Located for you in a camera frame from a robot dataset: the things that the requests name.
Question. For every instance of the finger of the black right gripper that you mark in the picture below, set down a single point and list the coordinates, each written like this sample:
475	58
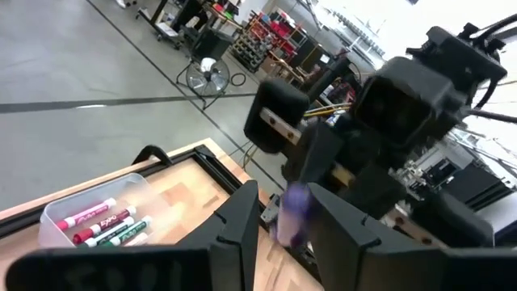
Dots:
375	190
319	151

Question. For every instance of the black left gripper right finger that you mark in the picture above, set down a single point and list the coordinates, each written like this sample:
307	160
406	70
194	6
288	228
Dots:
347	250

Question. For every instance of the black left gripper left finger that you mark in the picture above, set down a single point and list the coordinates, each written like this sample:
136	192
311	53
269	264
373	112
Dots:
234	242

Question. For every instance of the thin purple marker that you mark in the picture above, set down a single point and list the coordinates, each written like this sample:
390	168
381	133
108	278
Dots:
295	214

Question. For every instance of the green-capped whiteboard marker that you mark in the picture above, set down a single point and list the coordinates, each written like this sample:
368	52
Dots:
111	231
130	233

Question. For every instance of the red Expo marker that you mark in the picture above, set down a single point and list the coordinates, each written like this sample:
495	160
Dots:
106	223

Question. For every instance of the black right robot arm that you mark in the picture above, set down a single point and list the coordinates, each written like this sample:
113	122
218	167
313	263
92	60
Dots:
460	60

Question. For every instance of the parts bin rack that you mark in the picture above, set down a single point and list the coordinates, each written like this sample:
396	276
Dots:
252	50

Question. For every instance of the red storage boxes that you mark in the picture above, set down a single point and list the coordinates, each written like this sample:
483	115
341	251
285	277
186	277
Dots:
280	30

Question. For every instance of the grey floor fan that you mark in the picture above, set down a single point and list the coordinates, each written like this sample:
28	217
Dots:
208	81

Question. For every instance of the black box cart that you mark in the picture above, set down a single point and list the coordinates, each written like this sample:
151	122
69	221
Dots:
210	42

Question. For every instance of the clear plastic bin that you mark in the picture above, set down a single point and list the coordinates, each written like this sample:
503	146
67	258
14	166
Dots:
52	214

